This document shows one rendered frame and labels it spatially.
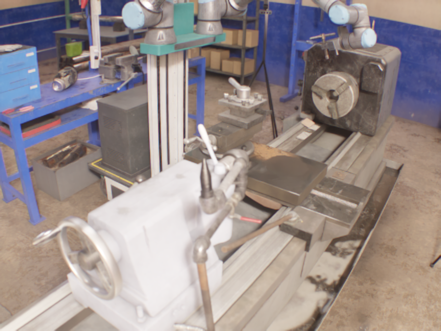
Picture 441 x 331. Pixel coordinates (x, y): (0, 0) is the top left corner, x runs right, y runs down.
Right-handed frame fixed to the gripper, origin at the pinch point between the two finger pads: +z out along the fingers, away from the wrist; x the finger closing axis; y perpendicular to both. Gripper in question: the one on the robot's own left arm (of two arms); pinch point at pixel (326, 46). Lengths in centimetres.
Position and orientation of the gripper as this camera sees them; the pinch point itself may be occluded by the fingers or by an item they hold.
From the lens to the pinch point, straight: 218.5
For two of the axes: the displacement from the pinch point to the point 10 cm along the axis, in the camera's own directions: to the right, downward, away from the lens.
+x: 8.6, -3.3, 3.8
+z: -4.3, -1.1, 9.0
